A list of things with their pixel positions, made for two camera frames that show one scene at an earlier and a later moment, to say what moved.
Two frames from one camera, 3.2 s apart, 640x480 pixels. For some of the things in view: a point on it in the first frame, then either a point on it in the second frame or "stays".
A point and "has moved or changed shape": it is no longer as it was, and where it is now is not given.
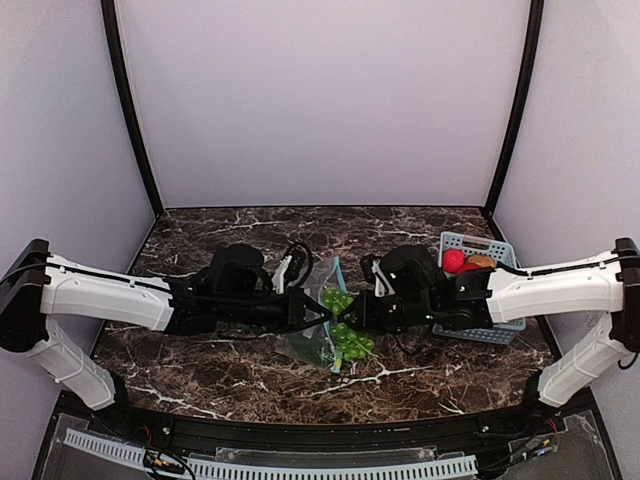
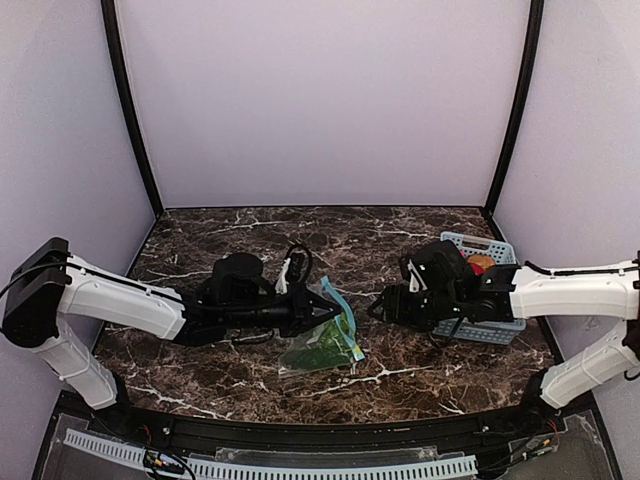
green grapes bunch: [351, 345] -> [329, 335]
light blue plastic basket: [473, 245] stays
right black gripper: [368, 314] -> [396, 306]
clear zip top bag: [317, 346] has moved or changed shape
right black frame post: [536, 15] stays
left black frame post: [122, 78] stays
